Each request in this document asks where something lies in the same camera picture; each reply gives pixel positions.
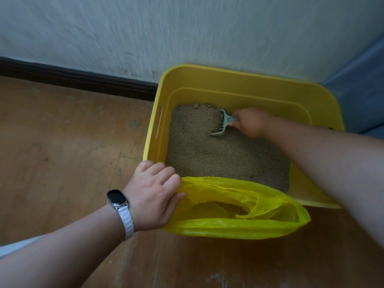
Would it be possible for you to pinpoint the person's left hand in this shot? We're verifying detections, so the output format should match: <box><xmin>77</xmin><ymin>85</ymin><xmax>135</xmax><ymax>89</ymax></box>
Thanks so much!
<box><xmin>123</xmin><ymin>160</ymin><xmax>186</xmax><ymax>232</ymax></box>

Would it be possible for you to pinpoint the person's right hand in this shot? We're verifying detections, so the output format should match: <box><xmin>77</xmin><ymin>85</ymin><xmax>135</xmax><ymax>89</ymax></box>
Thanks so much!
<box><xmin>229</xmin><ymin>108</ymin><xmax>275</xmax><ymax>139</ymax></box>

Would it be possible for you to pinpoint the grey litter scoop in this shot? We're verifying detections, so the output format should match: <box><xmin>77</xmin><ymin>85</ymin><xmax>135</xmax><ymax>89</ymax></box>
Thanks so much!
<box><xmin>210</xmin><ymin>109</ymin><xmax>240</xmax><ymax>137</ymax></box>

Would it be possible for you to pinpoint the yellow plastic bag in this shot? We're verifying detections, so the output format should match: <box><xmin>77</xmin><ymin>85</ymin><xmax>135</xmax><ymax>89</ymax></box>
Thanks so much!
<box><xmin>163</xmin><ymin>176</ymin><xmax>311</xmax><ymax>240</ymax></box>

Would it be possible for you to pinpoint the person's left forearm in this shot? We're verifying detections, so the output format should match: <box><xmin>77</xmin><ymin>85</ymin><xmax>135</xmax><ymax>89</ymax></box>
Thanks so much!
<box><xmin>0</xmin><ymin>204</ymin><xmax>126</xmax><ymax>288</ymax></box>

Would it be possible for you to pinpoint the person's right forearm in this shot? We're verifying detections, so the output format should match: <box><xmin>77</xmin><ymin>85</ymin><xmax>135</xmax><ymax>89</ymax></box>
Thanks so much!
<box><xmin>264</xmin><ymin>116</ymin><xmax>384</xmax><ymax>249</ymax></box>

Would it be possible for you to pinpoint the yellow plastic litter box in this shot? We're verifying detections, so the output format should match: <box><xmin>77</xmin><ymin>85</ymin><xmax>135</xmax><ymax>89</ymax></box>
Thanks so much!
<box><xmin>143</xmin><ymin>64</ymin><xmax>345</xmax><ymax>209</ymax></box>

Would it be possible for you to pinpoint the beige cat litter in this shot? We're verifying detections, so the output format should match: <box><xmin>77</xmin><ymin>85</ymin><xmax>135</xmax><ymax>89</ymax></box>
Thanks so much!
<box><xmin>166</xmin><ymin>103</ymin><xmax>291</xmax><ymax>194</ymax></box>

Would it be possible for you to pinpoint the white band smartwatch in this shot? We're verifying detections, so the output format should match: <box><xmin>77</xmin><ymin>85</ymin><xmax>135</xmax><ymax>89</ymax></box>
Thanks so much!
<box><xmin>107</xmin><ymin>189</ymin><xmax>135</xmax><ymax>240</ymax></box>

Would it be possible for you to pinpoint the dark baseboard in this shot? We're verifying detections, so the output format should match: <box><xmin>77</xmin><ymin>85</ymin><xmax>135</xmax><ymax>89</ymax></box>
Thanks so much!
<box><xmin>0</xmin><ymin>56</ymin><xmax>158</xmax><ymax>102</ymax></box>

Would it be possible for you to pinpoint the blue curtain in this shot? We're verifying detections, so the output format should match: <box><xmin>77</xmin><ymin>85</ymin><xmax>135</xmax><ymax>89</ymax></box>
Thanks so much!
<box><xmin>322</xmin><ymin>36</ymin><xmax>384</xmax><ymax>140</ymax></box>

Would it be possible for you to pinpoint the white sleeve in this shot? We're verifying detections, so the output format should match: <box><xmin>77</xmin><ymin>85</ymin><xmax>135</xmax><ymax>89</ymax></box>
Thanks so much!
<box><xmin>0</xmin><ymin>235</ymin><xmax>45</xmax><ymax>258</ymax></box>

